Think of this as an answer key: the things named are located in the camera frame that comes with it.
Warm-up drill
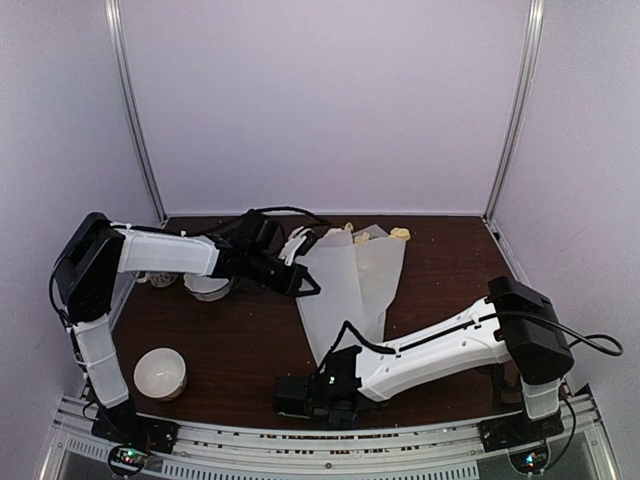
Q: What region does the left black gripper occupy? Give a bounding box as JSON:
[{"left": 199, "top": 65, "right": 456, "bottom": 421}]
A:
[{"left": 245, "top": 249, "right": 319, "bottom": 298}]

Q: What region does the white scalloped bowl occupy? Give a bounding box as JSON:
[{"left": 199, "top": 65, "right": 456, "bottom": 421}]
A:
[{"left": 183, "top": 273, "right": 232, "bottom": 302}]

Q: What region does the plain white bowl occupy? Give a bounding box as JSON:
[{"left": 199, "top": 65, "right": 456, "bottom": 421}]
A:
[{"left": 133, "top": 347, "right": 187, "bottom": 402}]

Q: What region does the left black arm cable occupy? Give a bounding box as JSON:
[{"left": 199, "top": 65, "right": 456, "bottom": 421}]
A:
[{"left": 179, "top": 204, "right": 331, "bottom": 236}]

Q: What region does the yellow patterned cup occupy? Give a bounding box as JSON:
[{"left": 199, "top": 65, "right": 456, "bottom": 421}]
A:
[{"left": 136, "top": 272, "right": 178, "bottom": 289}]

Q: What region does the yellow blossom stem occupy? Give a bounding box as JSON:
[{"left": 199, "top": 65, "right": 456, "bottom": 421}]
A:
[{"left": 343, "top": 222, "right": 411, "bottom": 244}]

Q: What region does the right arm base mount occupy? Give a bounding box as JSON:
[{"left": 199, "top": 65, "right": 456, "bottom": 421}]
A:
[{"left": 478, "top": 412, "right": 564, "bottom": 452}]

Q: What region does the aluminium frame post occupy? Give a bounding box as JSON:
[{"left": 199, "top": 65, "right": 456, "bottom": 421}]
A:
[
  {"left": 104, "top": 0, "right": 168, "bottom": 224},
  {"left": 483, "top": 0, "right": 545, "bottom": 224}
]

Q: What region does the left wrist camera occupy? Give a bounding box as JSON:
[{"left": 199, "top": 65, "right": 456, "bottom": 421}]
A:
[{"left": 278, "top": 226, "right": 318, "bottom": 266}]

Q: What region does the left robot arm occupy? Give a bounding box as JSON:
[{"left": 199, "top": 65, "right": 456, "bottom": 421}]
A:
[{"left": 47, "top": 208, "right": 321, "bottom": 444}]

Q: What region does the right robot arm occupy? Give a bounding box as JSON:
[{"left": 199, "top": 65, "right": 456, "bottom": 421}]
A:
[{"left": 273, "top": 276, "right": 574, "bottom": 442}]

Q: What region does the left aluminium frame post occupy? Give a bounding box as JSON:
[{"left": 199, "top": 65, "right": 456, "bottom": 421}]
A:
[{"left": 104, "top": 0, "right": 168, "bottom": 224}]

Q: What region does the right aluminium frame post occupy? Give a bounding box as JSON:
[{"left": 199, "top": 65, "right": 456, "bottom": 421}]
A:
[{"left": 483, "top": 0, "right": 545, "bottom": 224}]

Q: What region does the aluminium front rail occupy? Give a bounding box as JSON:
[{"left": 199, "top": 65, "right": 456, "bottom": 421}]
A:
[{"left": 36, "top": 395, "right": 621, "bottom": 479}]

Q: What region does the translucent white wrapping paper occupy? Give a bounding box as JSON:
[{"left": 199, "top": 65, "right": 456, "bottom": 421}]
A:
[{"left": 296, "top": 228, "right": 408, "bottom": 363}]

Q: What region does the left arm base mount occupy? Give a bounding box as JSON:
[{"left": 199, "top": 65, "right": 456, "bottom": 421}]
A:
[{"left": 91, "top": 417, "right": 179, "bottom": 454}]

